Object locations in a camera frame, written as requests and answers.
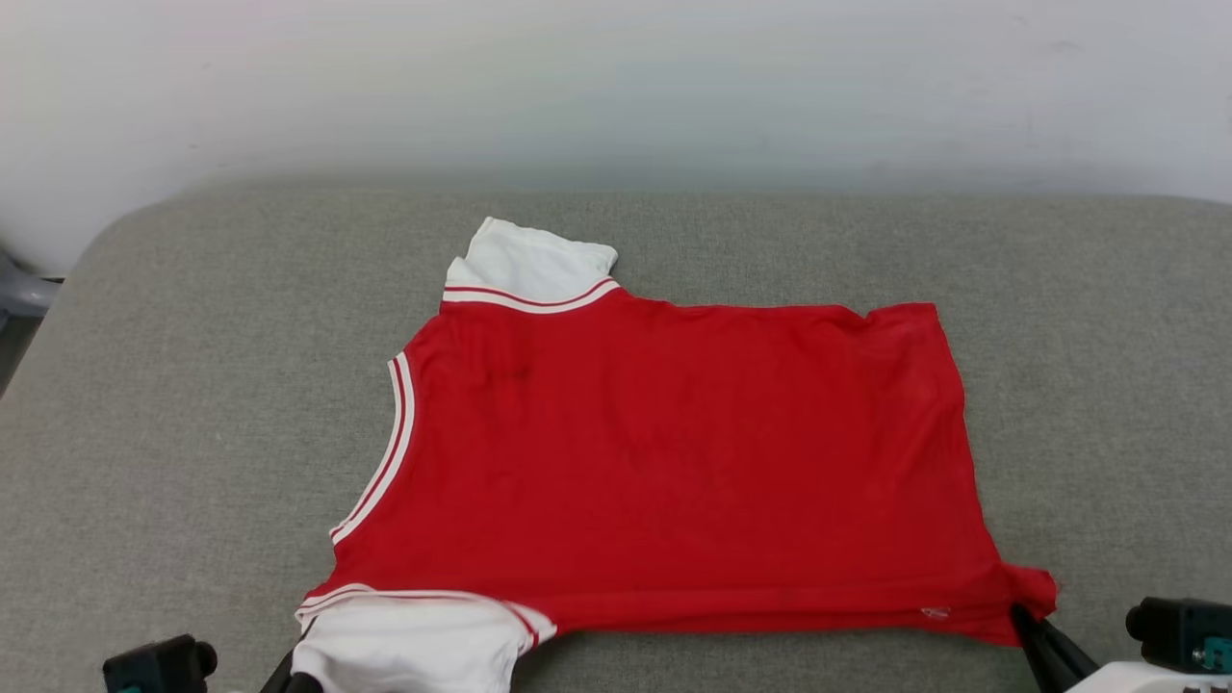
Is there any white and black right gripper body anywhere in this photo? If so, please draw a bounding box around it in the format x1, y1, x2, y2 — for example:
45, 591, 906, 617
1066, 658, 1232, 693

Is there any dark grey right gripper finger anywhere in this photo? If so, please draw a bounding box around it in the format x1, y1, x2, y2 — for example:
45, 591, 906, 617
1010, 603, 1065, 693
1041, 621, 1101, 693

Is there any red and white jersey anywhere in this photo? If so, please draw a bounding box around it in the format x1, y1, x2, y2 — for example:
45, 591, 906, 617
291, 217, 1060, 693

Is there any grey plastic object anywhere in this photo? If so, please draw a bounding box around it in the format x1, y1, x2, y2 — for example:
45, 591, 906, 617
0, 248, 63, 319

